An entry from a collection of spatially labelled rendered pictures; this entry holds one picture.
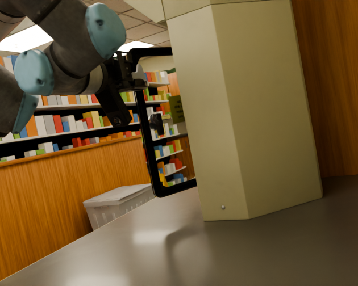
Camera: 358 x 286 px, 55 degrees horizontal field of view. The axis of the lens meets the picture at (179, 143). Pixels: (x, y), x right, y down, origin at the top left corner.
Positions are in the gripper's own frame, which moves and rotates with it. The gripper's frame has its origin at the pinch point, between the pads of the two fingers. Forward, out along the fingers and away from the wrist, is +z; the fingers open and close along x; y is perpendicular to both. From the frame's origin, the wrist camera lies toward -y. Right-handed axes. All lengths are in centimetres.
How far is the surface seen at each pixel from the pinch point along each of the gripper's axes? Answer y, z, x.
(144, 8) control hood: 17.2, -3.7, -6.3
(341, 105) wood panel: -14, 33, -43
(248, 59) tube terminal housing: 0.5, 1.0, -26.9
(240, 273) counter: -34, -29, -28
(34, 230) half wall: -70, 102, 184
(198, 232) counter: -34.1, -10.9, -13.0
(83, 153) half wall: -21, 171, 184
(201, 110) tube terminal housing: -8.7, -3.7, -15.7
